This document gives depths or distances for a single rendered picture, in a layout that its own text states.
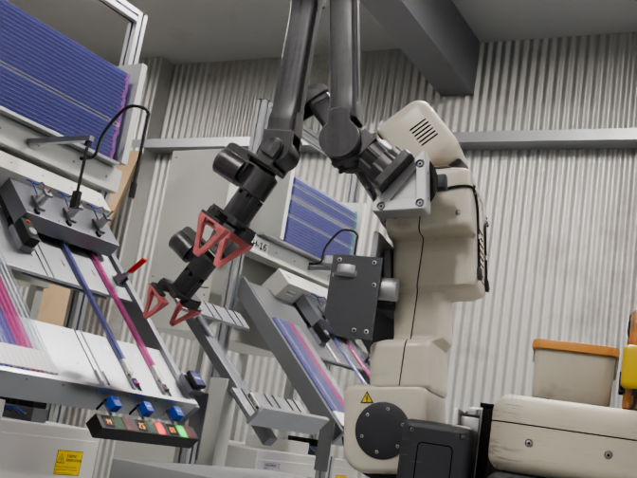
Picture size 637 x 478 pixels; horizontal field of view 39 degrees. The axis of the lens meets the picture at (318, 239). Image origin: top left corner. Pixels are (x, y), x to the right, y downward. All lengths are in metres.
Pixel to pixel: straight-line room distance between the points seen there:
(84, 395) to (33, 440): 0.37
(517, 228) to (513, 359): 0.71
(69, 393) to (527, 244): 3.30
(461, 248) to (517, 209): 3.23
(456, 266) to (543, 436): 0.41
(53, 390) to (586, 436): 1.10
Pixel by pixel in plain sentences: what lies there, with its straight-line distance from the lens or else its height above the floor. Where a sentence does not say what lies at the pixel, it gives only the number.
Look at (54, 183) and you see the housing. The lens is 2.57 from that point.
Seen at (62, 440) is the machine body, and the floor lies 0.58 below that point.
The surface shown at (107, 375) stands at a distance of 2.17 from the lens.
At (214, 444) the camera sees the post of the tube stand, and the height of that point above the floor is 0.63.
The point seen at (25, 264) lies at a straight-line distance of 2.30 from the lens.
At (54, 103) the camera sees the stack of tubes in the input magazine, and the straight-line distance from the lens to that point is 2.59.
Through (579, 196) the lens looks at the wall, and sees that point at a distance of 4.92.
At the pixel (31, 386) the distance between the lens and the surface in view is 1.97.
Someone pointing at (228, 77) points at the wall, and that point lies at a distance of 6.14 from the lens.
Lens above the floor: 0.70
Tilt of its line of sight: 12 degrees up
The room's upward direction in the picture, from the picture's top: 9 degrees clockwise
